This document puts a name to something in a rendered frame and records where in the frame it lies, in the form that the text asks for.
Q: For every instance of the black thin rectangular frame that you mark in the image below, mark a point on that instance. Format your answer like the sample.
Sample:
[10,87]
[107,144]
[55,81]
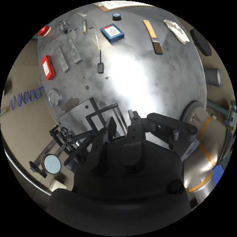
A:
[101,110]

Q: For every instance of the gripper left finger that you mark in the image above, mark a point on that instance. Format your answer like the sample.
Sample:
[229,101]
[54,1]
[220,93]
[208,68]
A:
[96,142]

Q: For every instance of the grey steel flat bar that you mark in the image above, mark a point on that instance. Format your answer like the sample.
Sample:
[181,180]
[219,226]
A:
[74,51]
[63,59]

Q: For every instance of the steel pen-shaped tool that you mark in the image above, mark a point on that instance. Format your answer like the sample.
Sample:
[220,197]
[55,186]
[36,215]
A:
[84,26]

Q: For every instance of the grey metal fitting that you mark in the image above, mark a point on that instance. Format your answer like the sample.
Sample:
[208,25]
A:
[64,26]

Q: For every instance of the steel stand column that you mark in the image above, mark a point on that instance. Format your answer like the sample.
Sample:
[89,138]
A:
[45,150]

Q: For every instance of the teal machine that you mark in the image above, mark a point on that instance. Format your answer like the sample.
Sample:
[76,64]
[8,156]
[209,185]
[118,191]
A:
[231,113]

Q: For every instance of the black post clamp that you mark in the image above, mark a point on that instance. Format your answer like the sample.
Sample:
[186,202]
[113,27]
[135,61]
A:
[38,169]

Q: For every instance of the round dial indicator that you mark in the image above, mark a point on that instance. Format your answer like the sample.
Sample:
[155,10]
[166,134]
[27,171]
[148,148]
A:
[52,164]

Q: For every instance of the black round stool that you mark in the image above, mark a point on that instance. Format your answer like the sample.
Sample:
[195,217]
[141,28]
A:
[201,41]

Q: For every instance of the black indicator holder frame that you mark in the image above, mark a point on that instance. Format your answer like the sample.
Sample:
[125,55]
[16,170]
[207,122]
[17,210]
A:
[53,131]

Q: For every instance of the red round canister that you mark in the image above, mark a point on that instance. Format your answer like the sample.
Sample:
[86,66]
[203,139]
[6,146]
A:
[45,31]

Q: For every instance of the red box with white label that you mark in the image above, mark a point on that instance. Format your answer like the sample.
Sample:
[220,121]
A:
[48,67]

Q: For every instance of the blue box with white label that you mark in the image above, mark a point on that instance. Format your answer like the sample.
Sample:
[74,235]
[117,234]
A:
[112,32]

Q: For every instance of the grey round bin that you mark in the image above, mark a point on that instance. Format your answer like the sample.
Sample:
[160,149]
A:
[212,76]

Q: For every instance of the brown clipboard with paper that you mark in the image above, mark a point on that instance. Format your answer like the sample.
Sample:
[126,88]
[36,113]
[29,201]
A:
[114,4]

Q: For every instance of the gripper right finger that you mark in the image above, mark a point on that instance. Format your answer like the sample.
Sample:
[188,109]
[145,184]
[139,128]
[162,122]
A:
[135,133]

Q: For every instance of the grey base plate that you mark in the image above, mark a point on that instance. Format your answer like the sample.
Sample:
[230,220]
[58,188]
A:
[79,114]

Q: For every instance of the shiny steel rod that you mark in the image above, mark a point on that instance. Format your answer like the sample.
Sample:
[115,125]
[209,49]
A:
[119,119]

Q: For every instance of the grey round foot plate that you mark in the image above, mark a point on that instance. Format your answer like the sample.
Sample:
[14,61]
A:
[187,109]

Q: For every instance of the black knob with blue top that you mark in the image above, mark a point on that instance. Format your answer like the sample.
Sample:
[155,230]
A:
[116,17]

